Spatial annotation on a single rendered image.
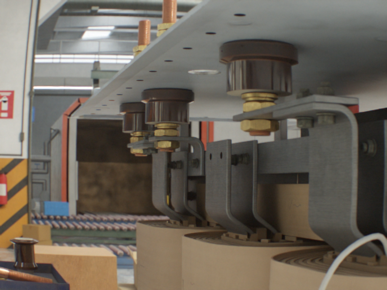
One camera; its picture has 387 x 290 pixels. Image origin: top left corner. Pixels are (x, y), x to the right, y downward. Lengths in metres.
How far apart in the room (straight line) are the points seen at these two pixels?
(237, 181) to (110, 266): 1.19
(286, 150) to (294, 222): 0.14
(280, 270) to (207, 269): 0.31
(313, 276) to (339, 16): 0.29
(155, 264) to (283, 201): 0.45
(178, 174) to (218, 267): 0.57
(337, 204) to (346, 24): 0.21
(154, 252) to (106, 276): 0.85
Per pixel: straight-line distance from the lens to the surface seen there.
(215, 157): 1.23
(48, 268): 2.19
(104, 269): 2.38
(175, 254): 1.51
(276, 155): 1.11
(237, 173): 1.26
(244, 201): 1.22
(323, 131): 0.83
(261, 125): 0.95
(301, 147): 1.02
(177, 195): 1.66
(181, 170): 1.63
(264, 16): 0.81
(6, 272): 1.83
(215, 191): 1.23
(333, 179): 0.80
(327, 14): 0.79
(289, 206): 1.17
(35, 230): 10.80
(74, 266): 2.37
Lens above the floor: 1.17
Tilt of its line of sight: 3 degrees up
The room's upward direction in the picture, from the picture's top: 1 degrees clockwise
